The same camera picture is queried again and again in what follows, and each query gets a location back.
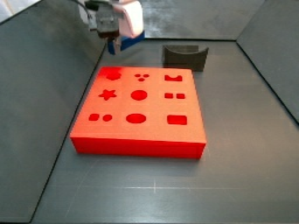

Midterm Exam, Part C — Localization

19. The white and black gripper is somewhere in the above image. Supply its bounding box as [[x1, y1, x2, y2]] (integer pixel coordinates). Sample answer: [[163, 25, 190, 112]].
[[79, 0, 145, 39]]

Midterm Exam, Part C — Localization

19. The blue rectangular block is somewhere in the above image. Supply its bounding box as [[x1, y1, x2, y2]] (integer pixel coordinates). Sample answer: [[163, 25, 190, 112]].
[[107, 32, 146, 55]]

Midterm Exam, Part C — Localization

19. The black curved fixture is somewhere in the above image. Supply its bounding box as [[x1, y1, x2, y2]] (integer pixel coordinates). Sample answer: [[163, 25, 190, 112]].
[[163, 45, 210, 72]]

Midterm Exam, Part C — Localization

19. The red shape sorting board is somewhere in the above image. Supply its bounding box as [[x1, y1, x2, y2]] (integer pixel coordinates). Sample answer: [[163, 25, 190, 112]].
[[70, 66, 207, 159]]

